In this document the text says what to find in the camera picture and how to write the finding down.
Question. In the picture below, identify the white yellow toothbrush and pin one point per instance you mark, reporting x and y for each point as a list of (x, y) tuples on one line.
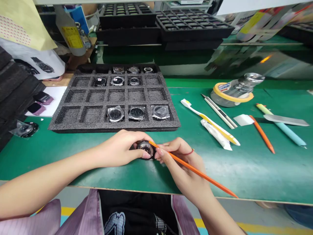
[(207, 120)]

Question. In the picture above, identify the stack of black foam trays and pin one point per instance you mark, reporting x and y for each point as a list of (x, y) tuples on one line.
[(128, 24), (193, 27)]

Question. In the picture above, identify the pink square smartwatch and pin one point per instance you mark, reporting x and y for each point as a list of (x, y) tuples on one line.
[(44, 97), (36, 107)]

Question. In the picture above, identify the slim white utility knife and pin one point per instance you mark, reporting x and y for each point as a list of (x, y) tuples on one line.
[(220, 111)]

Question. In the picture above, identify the set of bagged watches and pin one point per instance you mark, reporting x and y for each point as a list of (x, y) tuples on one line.
[(137, 112)]

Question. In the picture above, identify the orange pointed stick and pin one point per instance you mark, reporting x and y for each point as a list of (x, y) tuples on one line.
[(262, 134), (195, 171)]

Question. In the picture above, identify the round black watch case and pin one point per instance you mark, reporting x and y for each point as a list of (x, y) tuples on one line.
[(144, 148)]

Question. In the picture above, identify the person's left hand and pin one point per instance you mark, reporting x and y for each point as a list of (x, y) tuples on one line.
[(117, 149)]

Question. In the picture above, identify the person's right hand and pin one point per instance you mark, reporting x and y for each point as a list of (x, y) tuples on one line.
[(185, 169)]

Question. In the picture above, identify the stack of black foam sheets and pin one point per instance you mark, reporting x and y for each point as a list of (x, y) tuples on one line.
[(14, 90)]

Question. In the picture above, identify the person's body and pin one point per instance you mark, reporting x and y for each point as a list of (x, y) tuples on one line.
[(122, 215)]

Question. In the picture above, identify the yellow paper sheet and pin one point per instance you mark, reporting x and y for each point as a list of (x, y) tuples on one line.
[(22, 22)]

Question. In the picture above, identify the white wrapped tube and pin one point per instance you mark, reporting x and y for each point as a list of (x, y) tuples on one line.
[(216, 135)]

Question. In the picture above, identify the single bagged watch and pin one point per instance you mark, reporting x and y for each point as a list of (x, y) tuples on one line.
[(24, 129)]

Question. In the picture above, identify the grey spray bottle yellow label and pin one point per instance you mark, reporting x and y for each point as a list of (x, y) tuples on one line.
[(72, 34)]

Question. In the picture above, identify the paper with watch picture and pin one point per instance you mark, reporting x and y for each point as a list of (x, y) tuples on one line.
[(31, 61)]

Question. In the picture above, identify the green table mat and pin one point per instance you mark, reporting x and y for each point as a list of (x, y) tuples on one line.
[(244, 166)]

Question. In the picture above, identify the teal pen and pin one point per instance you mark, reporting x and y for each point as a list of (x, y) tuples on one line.
[(286, 129)]

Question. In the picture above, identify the grey metal blade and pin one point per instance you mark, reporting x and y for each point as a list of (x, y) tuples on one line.
[(286, 120)]

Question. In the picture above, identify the blue box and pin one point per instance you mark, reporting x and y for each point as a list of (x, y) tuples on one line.
[(79, 17)]

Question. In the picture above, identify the glass dispenser bottle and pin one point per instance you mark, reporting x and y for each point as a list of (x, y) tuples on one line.
[(240, 85)]

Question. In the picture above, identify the yellow tape roll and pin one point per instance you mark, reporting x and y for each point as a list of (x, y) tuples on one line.
[(220, 89)]

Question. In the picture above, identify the black foam compartment tray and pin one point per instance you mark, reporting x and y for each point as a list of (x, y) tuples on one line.
[(97, 98)]

